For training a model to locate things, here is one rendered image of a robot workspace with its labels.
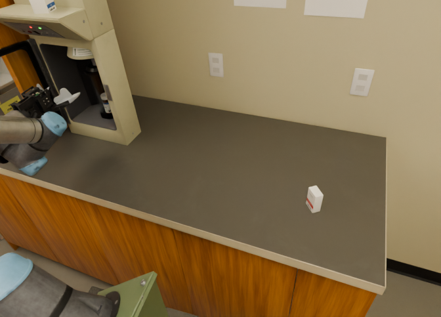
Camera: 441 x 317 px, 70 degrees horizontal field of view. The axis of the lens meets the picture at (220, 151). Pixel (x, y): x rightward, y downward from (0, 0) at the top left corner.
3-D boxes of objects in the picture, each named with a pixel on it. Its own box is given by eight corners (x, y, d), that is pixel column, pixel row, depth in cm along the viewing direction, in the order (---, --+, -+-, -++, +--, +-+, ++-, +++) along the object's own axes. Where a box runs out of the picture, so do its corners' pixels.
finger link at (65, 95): (77, 84, 111) (50, 94, 107) (83, 99, 115) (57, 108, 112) (75, 81, 113) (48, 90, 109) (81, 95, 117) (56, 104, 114)
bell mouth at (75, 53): (87, 41, 135) (83, 27, 131) (121, 44, 129) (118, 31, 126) (57, 57, 122) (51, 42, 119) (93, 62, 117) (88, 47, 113)
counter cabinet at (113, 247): (81, 182, 258) (35, 83, 201) (344, 260, 192) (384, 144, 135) (13, 249, 211) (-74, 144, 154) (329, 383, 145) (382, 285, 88)
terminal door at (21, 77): (66, 126, 144) (27, 39, 118) (2, 165, 124) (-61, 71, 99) (65, 125, 144) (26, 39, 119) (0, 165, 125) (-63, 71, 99)
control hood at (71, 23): (26, 31, 119) (14, 3, 112) (94, 39, 108) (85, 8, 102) (0, 42, 111) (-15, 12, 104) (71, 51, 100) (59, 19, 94)
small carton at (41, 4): (42, 9, 104) (34, -11, 100) (56, 8, 103) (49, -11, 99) (34, 14, 100) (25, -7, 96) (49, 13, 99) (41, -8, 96)
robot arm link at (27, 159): (46, 159, 97) (15, 135, 94) (26, 182, 100) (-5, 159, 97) (58, 149, 104) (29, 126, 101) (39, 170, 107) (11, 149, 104)
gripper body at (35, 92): (49, 87, 107) (21, 107, 100) (60, 107, 113) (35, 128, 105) (33, 84, 110) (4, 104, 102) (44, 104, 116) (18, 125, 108)
